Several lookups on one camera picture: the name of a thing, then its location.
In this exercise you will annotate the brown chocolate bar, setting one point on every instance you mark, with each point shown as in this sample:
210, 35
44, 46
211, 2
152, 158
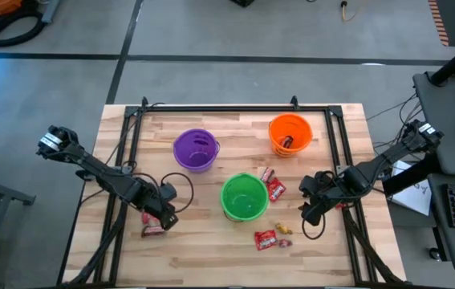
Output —
286, 141

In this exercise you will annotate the small red tag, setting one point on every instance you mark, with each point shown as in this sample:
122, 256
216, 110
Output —
340, 206

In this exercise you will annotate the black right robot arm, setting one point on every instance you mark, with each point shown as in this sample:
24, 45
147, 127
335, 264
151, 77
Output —
375, 164

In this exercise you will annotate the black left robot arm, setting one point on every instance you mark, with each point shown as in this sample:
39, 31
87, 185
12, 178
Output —
90, 164

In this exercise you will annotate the white paper sheet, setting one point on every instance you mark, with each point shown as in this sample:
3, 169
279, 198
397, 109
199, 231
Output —
415, 196

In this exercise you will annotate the small red candy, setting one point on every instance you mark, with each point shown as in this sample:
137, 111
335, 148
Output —
285, 243

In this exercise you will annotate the red Skittles packet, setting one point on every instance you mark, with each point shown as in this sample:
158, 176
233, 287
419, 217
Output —
265, 239
276, 189

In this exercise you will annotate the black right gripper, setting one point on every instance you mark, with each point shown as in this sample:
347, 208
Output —
315, 189

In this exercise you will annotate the orange plastic bucket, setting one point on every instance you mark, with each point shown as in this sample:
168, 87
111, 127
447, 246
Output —
297, 128

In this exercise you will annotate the black caster wheel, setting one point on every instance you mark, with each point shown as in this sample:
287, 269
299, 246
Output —
435, 253

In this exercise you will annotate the grey vacuum wand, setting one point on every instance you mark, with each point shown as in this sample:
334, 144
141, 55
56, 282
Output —
51, 10

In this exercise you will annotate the yellow candy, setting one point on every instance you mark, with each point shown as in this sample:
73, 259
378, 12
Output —
283, 229

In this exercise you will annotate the black metal table frame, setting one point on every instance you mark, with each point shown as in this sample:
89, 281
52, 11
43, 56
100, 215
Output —
231, 108

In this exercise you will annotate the green plastic bucket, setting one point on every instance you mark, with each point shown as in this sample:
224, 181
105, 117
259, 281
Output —
243, 196

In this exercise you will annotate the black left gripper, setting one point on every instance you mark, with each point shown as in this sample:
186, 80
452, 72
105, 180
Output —
155, 202

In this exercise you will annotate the dark red candy bar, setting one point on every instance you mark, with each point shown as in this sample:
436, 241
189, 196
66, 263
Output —
152, 231

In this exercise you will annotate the black desk leg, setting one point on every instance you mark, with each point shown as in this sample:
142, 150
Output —
411, 176

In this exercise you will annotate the small red candy packet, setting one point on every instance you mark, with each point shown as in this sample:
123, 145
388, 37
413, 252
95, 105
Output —
149, 218

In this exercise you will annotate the purple plastic bucket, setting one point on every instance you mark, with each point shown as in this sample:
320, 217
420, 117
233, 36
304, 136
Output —
195, 154

